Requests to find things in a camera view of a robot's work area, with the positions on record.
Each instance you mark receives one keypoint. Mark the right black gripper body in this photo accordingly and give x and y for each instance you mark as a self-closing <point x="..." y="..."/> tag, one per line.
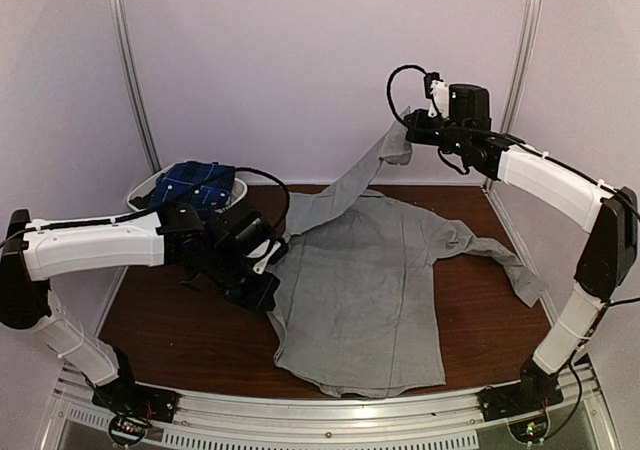
<point x="452" y="134"/>

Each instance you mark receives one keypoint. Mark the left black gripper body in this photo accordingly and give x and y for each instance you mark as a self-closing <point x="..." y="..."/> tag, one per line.
<point x="224" y="274"/>

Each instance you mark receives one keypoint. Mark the white plastic basket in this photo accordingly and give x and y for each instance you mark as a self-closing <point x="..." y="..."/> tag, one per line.
<point x="238" y="192"/>

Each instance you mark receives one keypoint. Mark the grey long sleeve shirt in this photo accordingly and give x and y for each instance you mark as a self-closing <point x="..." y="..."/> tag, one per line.
<point x="354" y="311"/>

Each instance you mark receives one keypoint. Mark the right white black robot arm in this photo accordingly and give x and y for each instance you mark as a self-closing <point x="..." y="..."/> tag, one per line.
<point x="486" y="333"/>

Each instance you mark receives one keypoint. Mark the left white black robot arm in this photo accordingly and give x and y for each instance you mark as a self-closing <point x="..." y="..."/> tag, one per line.
<point x="35" y="251"/>

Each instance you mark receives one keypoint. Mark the blue plaid shirt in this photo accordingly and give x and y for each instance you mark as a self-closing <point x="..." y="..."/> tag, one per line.
<point x="207" y="187"/>

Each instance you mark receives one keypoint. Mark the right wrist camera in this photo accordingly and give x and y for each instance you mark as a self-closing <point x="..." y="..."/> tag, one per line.
<point x="437" y="92"/>

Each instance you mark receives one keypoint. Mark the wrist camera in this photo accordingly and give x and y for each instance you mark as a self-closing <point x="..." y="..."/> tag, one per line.
<point x="437" y="92"/>
<point x="264" y="253"/>

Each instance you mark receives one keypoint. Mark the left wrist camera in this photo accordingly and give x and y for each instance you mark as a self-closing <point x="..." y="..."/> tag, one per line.
<point x="264" y="253"/>

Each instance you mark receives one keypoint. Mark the right aluminium frame post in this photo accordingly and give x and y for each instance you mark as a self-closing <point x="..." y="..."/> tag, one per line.
<point x="528" y="33"/>

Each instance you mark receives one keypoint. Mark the aluminium frame post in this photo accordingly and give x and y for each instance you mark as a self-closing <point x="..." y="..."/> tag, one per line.
<point x="528" y="33"/>
<point x="132" y="84"/>

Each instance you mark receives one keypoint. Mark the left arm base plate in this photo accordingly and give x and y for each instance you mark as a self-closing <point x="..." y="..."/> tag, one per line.
<point x="136" y="410"/>

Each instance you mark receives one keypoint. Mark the front aluminium rail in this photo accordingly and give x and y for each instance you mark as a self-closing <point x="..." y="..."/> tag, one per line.
<point x="447" y="420"/>

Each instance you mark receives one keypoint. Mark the left aluminium frame post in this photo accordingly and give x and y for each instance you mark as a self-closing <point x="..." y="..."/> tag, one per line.
<point x="132" y="84"/>

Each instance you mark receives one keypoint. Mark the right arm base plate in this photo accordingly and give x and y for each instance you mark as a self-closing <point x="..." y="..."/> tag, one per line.
<point x="520" y="407"/>

